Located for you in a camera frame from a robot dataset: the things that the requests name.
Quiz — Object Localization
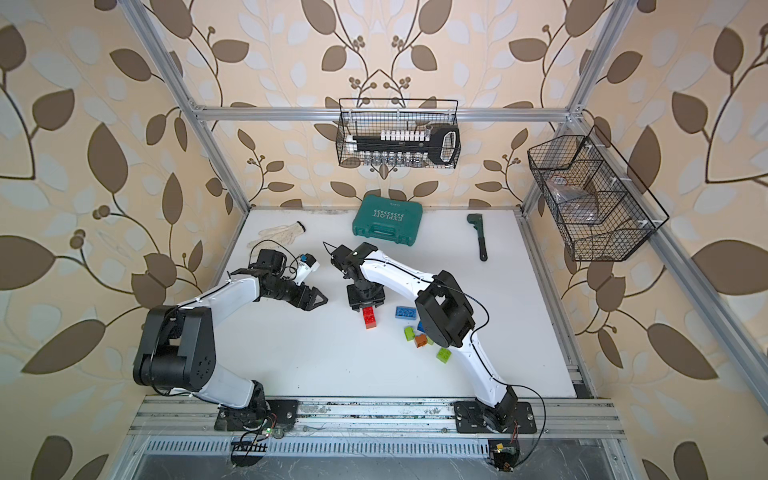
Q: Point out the aluminium front rail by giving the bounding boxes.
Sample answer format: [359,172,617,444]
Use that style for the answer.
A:
[128,396,626,440]

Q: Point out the green black wrench tool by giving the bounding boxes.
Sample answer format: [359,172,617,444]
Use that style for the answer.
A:
[467,213,488,262]

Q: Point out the black wire basket centre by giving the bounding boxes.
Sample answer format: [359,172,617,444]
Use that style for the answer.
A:
[335,97,461,169]

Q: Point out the black wire basket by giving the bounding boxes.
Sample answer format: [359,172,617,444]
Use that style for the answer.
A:
[335,97,461,169]
[527,126,669,262]

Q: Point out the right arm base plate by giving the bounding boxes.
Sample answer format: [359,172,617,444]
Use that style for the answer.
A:
[452,400,538,435]

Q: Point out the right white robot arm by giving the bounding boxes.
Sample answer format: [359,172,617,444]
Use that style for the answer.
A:
[330,242,518,433]

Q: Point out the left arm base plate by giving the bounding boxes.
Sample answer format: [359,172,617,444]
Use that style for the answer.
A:
[214,399,299,432]

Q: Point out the green plastic tool case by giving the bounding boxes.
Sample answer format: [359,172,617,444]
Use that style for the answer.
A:
[352,196,423,246]

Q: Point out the small circuit board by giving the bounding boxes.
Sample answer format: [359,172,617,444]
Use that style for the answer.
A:
[488,439,520,472]
[229,426,280,467]

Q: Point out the plastic bag in basket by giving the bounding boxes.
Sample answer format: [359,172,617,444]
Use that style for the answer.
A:
[546,176,599,224]

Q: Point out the small circuit board right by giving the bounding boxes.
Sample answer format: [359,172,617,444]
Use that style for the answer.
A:
[488,439,520,472]

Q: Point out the aluminium frame top bar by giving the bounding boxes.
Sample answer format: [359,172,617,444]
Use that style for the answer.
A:
[191,105,577,124]

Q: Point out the black white socket tool set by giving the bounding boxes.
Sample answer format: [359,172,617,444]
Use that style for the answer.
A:
[336,124,461,168]

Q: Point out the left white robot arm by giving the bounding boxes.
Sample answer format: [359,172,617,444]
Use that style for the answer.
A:
[133,249,328,410]

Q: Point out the blue long lego brick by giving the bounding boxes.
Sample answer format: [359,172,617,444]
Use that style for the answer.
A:
[395,306,418,321]

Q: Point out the red long lego brick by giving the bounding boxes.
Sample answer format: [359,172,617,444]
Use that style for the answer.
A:
[362,306,377,329]

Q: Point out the lime green small lego brick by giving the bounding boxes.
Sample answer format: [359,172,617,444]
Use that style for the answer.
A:
[436,348,452,364]

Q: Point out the black wire basket right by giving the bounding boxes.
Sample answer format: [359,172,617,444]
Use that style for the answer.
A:
[527,126,669,262]

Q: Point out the small circuit board left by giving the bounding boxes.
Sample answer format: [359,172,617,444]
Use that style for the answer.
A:
[229,426,280,467]

